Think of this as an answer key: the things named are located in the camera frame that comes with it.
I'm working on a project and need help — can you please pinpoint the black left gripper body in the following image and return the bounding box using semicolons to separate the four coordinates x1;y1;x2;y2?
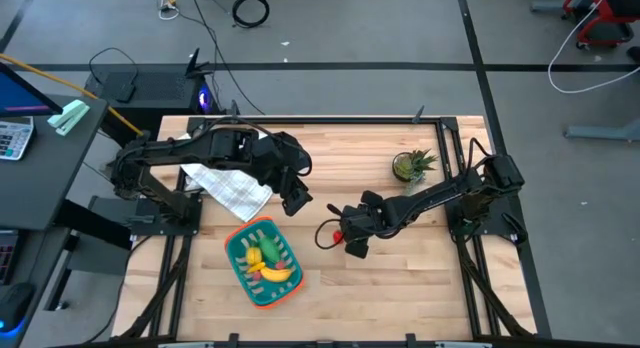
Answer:
269;157;307;195

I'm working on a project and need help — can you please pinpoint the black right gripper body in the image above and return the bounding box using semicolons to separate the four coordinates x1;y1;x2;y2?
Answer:
339;202;387;242

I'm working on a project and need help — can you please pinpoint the green toy vegetable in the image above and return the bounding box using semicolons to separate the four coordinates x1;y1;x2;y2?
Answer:
258;236;282;264

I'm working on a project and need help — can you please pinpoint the yellow toy banana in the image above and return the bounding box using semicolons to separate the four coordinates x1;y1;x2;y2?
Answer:
259;265;294;284

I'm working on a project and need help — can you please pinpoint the white plaid dish towel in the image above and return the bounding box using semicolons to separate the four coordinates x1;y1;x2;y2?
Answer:
177;132;274;223

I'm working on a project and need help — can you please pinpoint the small potted succulent plant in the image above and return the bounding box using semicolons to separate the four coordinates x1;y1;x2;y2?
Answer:
392;148;439;186

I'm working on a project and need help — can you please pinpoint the black wifi antenna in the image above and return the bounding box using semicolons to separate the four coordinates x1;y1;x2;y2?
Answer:
185;47;211;79

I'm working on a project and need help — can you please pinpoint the black computer tower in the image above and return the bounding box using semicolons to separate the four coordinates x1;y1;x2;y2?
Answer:
83;70;214;139

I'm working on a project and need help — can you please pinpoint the mint green stapler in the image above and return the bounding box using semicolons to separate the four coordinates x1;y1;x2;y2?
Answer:
47;99;91;137

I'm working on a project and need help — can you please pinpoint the black office desk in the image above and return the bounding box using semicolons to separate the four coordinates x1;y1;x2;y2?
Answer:
0;94;109;232

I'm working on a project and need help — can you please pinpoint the white desk calculator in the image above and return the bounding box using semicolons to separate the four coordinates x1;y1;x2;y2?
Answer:
0;116;35;162

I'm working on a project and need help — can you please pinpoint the computer monitor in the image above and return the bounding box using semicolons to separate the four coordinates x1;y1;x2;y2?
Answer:
0;62;64;118

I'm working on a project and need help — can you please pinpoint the black keyboard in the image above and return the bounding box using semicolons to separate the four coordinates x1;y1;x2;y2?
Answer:
0;230;21;287

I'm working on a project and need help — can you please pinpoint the black computer mouse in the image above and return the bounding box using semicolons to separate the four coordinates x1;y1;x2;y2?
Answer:
0;282;36;334

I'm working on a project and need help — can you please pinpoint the red and black cart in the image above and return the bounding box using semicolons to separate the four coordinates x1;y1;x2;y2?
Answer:
562;0;640;50

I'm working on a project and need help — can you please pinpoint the black right arm cable loop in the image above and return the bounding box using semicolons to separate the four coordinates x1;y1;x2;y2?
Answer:
314;217;346;251

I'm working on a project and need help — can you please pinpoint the teal basket with orange handles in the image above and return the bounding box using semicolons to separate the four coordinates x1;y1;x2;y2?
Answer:
224;216;305;310

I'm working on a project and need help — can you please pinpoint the black aluminium table frame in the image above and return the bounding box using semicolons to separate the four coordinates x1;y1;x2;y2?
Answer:
112;115;539;348

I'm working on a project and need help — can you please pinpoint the coiled black cable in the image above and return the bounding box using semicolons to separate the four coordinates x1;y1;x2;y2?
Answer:
231;0;271;29

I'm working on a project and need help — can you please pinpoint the white cable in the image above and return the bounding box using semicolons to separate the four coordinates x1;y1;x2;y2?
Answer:
547;0;640;95

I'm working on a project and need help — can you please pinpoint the yellow cable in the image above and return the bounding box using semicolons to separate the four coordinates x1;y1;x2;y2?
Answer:
0;52;146;137

